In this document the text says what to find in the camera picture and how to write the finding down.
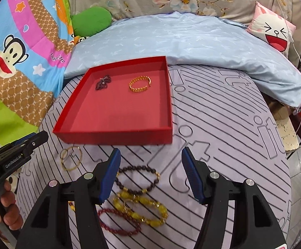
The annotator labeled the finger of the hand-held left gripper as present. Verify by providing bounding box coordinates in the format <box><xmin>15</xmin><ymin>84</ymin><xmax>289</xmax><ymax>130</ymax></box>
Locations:
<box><xmin>12</xmin><ymin>131</ymin><xmax>49</xmax><ymax>159</ymax></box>

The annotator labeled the gold cuff bracelet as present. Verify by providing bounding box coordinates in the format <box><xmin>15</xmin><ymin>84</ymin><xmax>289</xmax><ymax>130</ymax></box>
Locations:
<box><xmin>128</xmin><ymin>75</ymin><xmax>151</xmax><ymax>93</ymax></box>

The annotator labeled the pink rabbit face cushion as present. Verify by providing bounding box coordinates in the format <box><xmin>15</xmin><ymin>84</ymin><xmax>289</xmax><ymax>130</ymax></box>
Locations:
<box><xmin>246</xmin><ymin>1</ymin><xmax>296</xmax><ymax>56</ymax></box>

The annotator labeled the red cardboard box tray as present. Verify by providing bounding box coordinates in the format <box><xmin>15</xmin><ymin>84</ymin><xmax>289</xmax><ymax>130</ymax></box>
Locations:
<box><xmin>52</xmin><ymin>56</ymin><xmax>173</xmax><ymax>145</ymax></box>

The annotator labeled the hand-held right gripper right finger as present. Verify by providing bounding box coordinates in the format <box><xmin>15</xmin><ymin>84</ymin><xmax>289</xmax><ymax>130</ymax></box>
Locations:
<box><xmin>181</xmin><ymin>146</ymin><xmax>288</xmax><ymax>249</ymax></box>

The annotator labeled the colourful cartoon monkey blanket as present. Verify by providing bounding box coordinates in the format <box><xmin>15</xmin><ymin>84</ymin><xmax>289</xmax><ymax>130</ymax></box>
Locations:
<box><xmin>0</xmin><ymin>0</ymin><xmax>76</xmax><ymax>146</ymax></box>

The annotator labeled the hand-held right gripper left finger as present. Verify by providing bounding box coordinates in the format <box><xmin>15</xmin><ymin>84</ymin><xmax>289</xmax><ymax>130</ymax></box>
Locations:
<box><xmin>15</xmin><ymin>148</ymin><xmax>121</xmax><ymax>249</ymax></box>

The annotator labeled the dark purple bead necklace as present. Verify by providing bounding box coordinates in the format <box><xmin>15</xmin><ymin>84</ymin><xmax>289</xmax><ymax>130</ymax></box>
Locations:
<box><xmin>95</xmin><ymin>75</ymin><xmax>112</xmax><ymax>91</ymax></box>

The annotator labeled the plain yellow bead bracelet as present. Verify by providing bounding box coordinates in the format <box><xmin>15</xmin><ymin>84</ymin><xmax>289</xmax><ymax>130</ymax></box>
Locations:
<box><xmin>113</xmin><ymin>190</ymin><xmax>140</xmax><ymax>221</ymax></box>

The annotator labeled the person's left hand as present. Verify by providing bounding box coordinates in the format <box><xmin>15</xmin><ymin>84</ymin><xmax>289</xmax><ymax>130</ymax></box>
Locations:
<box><xmin>0</xmin><ymin>180</ymin><xmax>23</xmax><ymax>230</ymax></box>

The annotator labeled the green plush cushion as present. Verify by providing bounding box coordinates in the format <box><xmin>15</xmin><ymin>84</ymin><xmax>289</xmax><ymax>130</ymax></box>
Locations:
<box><xmin>71</xmin><ymin>6</ymin><xmax>112</xmax><ymax>37</ymax></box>

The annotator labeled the light blue quilt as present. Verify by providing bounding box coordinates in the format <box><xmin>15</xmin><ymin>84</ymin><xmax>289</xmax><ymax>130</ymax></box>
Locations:
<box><xmin>64</xmin><ymin>12</ymin><xmax>301</xmax><ymax>108</ymax></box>

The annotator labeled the white cable with switch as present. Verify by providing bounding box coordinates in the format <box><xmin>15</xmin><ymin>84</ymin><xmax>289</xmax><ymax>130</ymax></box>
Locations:
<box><xmin>267</xmin><ymin>0</ymin><xmax>301</xmax><ymax>133</ymax></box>

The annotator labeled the gold hoop earring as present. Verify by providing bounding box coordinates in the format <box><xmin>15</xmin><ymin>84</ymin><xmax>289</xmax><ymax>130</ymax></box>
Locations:
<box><xmin>60</xmin><ymin>148</ymin><xmax>75</xmax><ymax>162</ymax></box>

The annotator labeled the dark red bead bracelet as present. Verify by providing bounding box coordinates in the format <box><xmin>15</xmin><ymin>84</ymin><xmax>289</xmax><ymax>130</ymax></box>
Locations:
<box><xmin>115</xmin><ymin>165</ymin><xmax>161</xmax><ymax>195</ymax></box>

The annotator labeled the thin gold bangle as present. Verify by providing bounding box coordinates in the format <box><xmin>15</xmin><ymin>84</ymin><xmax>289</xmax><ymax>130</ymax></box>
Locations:
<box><xmin>62</xmin><ymin>146</ymin><xmax>84</xmax><ymax>172</ymax></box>

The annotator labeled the amber bracelet with gold spacers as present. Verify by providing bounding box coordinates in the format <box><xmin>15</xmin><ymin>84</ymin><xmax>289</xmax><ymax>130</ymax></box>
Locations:
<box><xmin>125</xmin><ymin>194</ymin><xmax>169</xmax><ymax>227</ymax></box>

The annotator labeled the cardboard piece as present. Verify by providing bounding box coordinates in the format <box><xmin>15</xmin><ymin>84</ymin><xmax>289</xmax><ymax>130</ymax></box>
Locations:
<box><xmin>266</xmin><ymin>93</ymin><xmax>300</xmax><ymax>151</ymax></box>

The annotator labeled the small red bead bracelet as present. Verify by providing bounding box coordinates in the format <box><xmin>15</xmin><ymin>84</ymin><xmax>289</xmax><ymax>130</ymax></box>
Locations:
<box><xmin>97</xmin><ymin>207</ymin><xmax>142</xmax><ymax>237</ymax></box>

